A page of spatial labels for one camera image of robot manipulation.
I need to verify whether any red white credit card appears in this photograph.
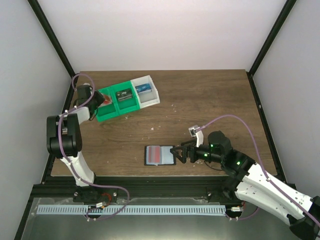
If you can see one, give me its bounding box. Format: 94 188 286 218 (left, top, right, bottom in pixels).
148 145 161 164
101 94 113 106

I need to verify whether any black leather card holder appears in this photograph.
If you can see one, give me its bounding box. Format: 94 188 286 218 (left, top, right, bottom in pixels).
144 145 176 166

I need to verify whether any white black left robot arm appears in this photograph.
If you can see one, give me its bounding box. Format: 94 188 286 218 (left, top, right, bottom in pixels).
46 83 104 187

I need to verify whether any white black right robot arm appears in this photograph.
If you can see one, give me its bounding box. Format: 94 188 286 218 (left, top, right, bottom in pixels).
170 129 320 240

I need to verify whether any black card stack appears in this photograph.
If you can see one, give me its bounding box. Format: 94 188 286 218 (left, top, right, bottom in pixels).
115 88 133 102

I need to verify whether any blue card stack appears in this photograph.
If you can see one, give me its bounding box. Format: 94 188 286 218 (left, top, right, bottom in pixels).
135 83 152 95

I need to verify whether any white storage bin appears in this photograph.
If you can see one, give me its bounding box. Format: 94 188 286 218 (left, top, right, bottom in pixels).
130 75 161 109

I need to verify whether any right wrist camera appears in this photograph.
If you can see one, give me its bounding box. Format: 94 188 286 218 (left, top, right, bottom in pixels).
188 125 204 148

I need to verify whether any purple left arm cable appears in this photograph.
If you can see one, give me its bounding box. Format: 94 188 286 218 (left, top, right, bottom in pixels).
57 73 131 222

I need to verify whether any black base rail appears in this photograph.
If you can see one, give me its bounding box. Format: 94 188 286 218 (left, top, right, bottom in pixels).
30 176 240 204

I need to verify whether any black frame post left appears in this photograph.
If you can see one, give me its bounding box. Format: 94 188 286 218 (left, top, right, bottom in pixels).
27 0 76 78

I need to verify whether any black frame post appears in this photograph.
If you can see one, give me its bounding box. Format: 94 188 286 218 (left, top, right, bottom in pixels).
248 0 297 76
27 0 76 78

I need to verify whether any light blue slotted cable duct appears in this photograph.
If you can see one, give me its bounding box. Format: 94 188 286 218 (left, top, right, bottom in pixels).
36 204 226 216

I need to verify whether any black frame post right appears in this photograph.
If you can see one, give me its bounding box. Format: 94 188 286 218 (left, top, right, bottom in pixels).
248 0 297 76

